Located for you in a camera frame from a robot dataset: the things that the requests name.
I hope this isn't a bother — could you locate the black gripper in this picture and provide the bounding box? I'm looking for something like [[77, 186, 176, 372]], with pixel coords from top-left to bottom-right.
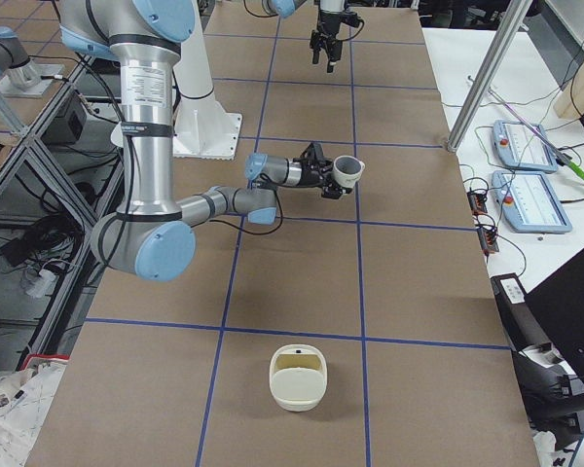
[[310, 10, 342, 73], [299, 142, 353, 199]]

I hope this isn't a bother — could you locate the white cup with handle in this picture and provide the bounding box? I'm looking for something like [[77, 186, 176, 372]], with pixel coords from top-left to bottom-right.
[[332, 155, 365, 190]]

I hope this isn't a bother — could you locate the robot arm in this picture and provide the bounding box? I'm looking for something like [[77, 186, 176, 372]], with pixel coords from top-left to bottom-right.
[[59, 1, 363, 281], [242, 0, 359, 73]]

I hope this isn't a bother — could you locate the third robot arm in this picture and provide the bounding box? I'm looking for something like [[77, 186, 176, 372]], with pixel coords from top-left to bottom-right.
[[0, 26, 64, 98]]

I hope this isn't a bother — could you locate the far blue teach pendant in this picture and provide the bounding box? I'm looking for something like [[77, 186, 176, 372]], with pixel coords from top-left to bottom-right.
[[492, 120, 558, 173]]

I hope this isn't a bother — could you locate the blue teach pendant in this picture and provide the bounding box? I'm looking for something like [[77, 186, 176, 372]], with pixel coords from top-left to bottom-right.
[[492, 120, 558, 173], [492, 170, 572, 234]]

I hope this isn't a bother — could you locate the near blue teach pendant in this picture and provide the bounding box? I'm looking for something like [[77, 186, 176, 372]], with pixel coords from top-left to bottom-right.
[[492, 170, 572, 234]]

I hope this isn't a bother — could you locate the cream plastic bin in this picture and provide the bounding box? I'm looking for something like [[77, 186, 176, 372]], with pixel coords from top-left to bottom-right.
[[269, 343, 328, 413]]

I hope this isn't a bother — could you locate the black laptop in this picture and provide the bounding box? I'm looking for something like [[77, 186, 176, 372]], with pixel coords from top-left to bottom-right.
[[526, 247, 584, 378]]

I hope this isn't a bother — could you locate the black label printer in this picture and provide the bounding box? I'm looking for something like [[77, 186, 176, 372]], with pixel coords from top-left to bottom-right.
[[491, 273, 584, 436]]

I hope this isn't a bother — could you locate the crumpled white plastic sheet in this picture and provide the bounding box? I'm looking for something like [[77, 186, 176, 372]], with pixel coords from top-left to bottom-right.
[[0, 354, 69, 466]]

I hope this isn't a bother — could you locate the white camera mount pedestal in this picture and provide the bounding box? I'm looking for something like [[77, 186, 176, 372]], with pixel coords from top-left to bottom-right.
[[173, 18, 242, 160]]

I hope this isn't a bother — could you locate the aluminium frame post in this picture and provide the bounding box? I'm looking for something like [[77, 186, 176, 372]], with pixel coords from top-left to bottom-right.
[[446, 0, 531, 153]]

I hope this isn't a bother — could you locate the green handled reacher grabber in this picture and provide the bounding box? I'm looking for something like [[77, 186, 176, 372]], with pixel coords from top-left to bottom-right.
[[488, 88, 584, 181]]

